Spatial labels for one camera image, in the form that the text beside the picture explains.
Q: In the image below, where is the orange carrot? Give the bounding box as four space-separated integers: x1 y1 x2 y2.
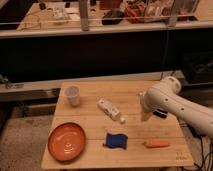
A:
144 140 170 148

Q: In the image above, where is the orange plate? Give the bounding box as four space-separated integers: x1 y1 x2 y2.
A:
48 122 86 162

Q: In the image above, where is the white bottle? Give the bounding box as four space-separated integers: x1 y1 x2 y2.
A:
97 98 126 124

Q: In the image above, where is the white plastic cup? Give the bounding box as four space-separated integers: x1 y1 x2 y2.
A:
65 86 80 107

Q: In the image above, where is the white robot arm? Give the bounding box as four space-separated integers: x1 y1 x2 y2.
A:
140 76 213 138

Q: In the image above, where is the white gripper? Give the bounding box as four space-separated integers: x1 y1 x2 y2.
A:
141 105 152 121

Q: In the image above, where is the metal shelf post left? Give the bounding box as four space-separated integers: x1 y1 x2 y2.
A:
79 0 89 31

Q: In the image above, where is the black striped box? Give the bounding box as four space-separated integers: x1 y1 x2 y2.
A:
153 109 167 119

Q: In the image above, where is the wooden table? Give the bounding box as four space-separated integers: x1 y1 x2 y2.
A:
42 81 193 169

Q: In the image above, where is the black bag on shelf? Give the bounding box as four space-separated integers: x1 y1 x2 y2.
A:
102 10 124 25

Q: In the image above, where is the metal shelf post right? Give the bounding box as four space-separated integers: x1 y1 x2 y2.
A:
167 0 182 27

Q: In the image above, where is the metal shelf post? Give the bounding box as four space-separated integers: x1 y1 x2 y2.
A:
167 0 182 27
79 0 89 31

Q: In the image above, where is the blue cloth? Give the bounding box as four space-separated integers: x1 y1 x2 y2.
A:
103 133 128 149

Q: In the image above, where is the red object on shelf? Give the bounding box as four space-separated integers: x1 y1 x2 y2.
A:
125 4 145 23

